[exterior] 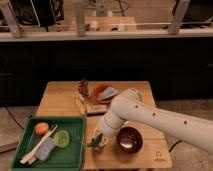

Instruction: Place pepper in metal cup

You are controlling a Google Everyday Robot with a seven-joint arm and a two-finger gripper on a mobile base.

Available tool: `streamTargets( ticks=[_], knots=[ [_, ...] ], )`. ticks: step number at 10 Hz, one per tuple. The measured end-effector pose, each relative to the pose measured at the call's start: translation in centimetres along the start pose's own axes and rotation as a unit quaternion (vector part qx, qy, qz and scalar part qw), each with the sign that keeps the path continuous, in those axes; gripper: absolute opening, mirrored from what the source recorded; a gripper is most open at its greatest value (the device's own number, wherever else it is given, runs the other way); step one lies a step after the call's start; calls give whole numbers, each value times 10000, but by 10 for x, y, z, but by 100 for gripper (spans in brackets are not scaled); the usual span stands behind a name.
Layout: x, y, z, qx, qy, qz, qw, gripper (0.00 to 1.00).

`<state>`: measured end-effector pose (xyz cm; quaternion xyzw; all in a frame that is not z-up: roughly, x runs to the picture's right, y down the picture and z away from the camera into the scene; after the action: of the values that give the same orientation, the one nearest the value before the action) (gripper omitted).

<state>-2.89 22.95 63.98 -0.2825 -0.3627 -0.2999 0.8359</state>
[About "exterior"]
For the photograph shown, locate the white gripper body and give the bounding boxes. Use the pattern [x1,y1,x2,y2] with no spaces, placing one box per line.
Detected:
[98,111,125,138]

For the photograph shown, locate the green pepper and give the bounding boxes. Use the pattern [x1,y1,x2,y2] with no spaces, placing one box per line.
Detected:
[84,134,103,147]

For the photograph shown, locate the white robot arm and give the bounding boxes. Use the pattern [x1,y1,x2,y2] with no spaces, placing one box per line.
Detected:
[98,88,213,154]

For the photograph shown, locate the dark metal cup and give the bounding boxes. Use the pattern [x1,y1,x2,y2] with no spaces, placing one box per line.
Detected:
[116,127,143,154]

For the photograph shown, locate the green plastic cup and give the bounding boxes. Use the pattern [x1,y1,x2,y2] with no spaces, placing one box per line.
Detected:
[53,130,70,148]

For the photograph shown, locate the small wooden block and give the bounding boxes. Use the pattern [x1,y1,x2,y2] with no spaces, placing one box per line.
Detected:
[86,105,107,114]

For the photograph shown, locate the grey cloth in bowl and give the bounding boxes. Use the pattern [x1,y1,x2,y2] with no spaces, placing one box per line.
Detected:
[98,86,118,100]

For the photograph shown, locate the orange bowl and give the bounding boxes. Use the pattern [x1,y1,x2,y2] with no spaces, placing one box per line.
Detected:
[91,84,113,104]

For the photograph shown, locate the wooden cutting board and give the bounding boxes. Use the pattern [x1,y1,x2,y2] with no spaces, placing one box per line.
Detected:
[37,81,172,170]

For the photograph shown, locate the green plastic tray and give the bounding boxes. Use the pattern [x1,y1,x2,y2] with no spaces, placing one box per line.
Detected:
[10,116,86,171]

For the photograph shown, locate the blue grey sponge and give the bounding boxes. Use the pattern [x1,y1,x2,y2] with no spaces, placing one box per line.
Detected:
[35,138,55,161]

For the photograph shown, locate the orange peach toy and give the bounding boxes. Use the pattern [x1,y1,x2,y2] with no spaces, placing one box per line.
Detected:
[34,122,49,136]

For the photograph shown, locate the white plastic tongs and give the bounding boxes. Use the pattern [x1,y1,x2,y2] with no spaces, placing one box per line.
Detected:
[20,124,58,164]

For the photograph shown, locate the black cable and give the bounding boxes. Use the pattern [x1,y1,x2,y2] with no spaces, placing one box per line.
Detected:
[4,106,25,131]

